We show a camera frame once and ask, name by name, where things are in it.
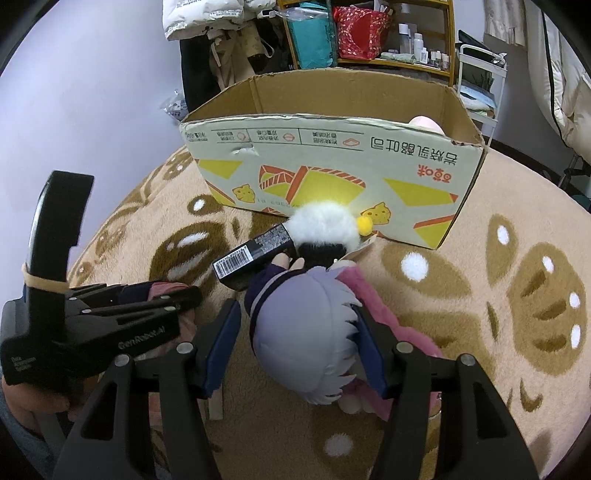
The person's left forearm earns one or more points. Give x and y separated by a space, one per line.
21 438

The yellow pompom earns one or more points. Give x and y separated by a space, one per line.
364 225

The printed cardboard box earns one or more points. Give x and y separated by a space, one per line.
332 152

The clear plastic bag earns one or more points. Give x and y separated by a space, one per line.
174 107

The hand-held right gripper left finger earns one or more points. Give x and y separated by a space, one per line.
222 346

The teal bag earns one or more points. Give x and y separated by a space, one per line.
314 37

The grey-haired plush doll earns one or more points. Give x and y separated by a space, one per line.
300 332

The row of white bottles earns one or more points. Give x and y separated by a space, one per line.
419 46

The person's left hand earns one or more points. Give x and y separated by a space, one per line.
32 397

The white and black fluffy plush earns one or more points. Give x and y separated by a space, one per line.
323 226

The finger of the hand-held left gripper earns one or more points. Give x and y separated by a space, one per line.
138 316
152 300

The white puffer jacket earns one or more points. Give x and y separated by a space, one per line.
203 16

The white trolley cart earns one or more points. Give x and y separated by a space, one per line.
480 60

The pale green cloth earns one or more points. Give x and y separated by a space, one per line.
399 57

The black hanging clothing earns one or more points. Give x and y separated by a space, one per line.
198 78

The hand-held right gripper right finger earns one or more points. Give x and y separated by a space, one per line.
371 353

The black barcode box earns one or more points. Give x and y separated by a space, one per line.
251 256

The pale pink plush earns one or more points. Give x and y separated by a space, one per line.
427 124

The white bedding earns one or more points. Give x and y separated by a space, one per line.
563 69

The yellow wooden shelf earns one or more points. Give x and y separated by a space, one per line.
450 46

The red patterned bag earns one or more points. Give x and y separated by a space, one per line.
362 32

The beige patterned rug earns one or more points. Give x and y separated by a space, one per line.
461 286

